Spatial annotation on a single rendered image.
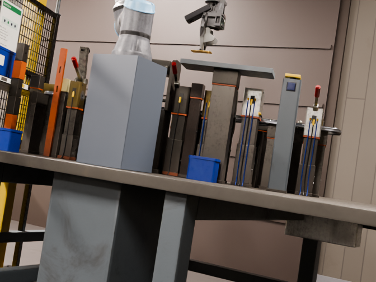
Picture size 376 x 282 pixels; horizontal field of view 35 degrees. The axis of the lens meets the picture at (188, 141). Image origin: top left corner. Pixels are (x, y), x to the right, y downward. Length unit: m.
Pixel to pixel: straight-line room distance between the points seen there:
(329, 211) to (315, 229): 1.28
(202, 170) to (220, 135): 0.19
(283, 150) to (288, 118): 0.12
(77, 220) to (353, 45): 3.08
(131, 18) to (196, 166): 0.59
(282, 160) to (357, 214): 0.78
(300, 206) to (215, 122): 0.82
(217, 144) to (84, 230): 0.63
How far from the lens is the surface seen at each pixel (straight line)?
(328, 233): 2.86
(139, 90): 2.11
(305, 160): 2.48
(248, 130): 2.50
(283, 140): 2.32
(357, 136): 4.56
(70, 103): 2.72
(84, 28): 5.88
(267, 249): 4.68
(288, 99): 2.33
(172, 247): 1.84
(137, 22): 2.20
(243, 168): 2.49
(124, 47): 2.18
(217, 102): 2.36
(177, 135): 2.51
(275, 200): 1.65
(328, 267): 4.59
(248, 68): 2.33
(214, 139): 2.34
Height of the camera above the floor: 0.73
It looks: 3 degrees up
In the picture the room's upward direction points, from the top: 9 degrees clockwise
